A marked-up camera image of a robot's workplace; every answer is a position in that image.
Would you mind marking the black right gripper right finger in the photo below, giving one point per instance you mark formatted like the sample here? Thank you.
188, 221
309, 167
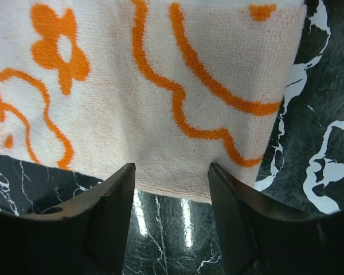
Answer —
260, 235

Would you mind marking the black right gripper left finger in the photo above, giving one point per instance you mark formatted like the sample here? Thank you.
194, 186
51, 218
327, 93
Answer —
84, 235

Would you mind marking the orange white towel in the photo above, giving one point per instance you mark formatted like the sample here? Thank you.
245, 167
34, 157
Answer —
171, 86

